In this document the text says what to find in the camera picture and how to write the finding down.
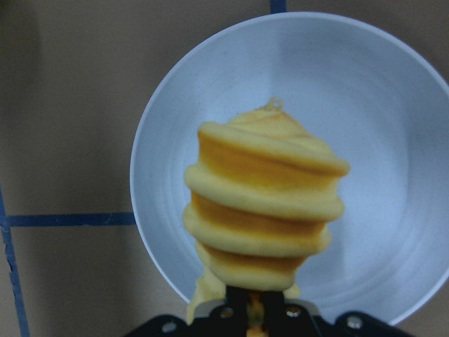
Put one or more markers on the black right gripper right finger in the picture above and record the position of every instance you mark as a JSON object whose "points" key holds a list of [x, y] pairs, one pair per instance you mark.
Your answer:
{"points": [[272, 301]]}

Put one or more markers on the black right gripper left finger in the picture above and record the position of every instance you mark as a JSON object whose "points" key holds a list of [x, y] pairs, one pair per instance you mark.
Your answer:
{"points": [[237, 298]]}

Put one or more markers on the striped bread loaf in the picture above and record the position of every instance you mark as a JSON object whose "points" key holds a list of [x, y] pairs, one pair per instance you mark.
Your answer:
{"points": [[263, 191]]}

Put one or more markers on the blue round plate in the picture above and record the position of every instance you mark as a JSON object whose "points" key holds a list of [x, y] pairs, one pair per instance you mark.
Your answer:
{"points": [[373, 99]]}

